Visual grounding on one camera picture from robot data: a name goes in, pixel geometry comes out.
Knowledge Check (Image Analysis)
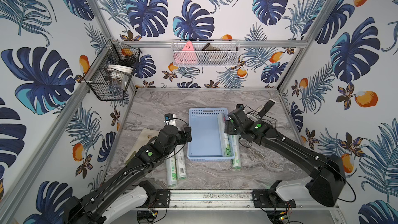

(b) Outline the plastic wrap roll with barcode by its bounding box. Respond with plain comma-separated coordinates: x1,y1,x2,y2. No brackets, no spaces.
171,116,188,180

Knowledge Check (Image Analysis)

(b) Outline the plastic wrap roll red logo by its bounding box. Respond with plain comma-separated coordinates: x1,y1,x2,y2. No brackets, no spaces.
217,113,232,157

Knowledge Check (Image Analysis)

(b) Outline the plastic wrap roll green label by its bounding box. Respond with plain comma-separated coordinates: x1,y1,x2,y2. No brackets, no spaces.
231,135,241,170

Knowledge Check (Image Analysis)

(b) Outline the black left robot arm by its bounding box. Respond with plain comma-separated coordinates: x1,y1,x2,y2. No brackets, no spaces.
62,124,192,224

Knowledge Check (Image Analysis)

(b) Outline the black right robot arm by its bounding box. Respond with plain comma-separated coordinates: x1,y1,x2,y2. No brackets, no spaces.
224,100,346,207

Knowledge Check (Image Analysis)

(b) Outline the light blue perforated plastic basket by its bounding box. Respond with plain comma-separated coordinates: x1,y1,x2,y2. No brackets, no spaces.
187,107,235,162

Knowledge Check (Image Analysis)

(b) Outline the black handheld remote tool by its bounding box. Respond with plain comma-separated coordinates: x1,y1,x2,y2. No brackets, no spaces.
247,99,276,121

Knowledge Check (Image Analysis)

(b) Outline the beige cloth pouch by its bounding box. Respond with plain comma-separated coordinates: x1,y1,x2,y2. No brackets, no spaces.
124,128,159,164

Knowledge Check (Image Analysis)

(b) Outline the pink triangular item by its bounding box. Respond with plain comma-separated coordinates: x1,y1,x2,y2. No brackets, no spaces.
174,41,198,66

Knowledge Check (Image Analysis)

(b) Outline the white wire wall shelf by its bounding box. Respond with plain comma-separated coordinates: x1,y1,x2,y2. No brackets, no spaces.
171,39,240,67

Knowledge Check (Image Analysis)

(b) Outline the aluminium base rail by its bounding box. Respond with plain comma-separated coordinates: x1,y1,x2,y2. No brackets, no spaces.
86,189,340,211

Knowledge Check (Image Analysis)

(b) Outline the black wire wall basket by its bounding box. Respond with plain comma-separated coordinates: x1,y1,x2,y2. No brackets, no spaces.
84,39,142,101

